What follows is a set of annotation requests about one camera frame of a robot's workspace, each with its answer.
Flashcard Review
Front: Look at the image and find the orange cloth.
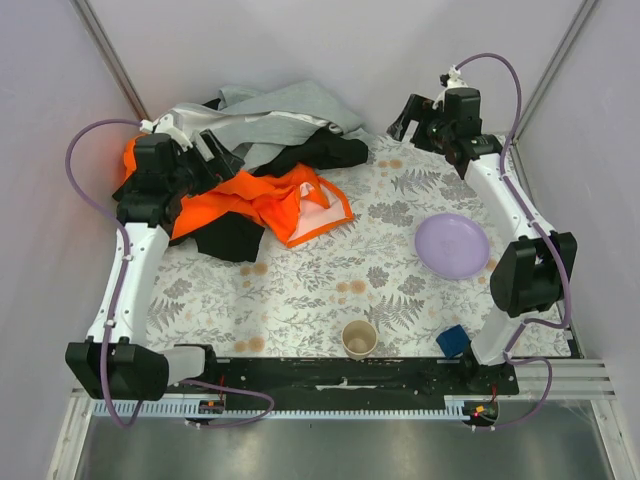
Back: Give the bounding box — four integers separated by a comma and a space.
122, 137, 355, 249

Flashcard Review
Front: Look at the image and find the black cloth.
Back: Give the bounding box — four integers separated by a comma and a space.
113, 180, 264, 262
253, 130, 369, 178

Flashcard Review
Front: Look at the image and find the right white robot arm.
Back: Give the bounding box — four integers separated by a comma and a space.
387, 87, 577, 366

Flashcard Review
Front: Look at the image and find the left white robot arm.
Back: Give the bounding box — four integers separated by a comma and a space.
65, 130, 243, 401

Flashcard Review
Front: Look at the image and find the grey cloth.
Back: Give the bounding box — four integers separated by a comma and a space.
160, 81, 371, 171

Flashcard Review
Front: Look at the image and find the floral table mat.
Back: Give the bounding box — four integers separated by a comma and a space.
144, 132, 574, 359

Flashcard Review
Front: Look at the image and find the purple plate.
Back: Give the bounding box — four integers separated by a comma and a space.
414, 213, 490, 280

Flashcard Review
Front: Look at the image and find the blue cube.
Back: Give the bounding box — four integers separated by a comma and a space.
436, 325, 471, 359

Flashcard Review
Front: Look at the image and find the beige paper cup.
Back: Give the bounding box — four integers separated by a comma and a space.
341, 320, 378, 361

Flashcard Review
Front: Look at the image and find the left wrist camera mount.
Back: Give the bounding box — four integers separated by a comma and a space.
139, 114, 193, 151

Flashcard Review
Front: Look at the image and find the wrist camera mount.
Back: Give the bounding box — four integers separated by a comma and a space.
139, 114, 193, 151
432, 65, 468, 110

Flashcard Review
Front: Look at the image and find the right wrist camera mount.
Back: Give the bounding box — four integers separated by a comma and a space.
432, 65, 468, 110

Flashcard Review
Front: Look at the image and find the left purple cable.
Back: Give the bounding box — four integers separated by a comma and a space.
66, 117, 275, 431

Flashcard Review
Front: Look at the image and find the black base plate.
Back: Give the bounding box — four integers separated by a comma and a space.
196, 357, 519, 411

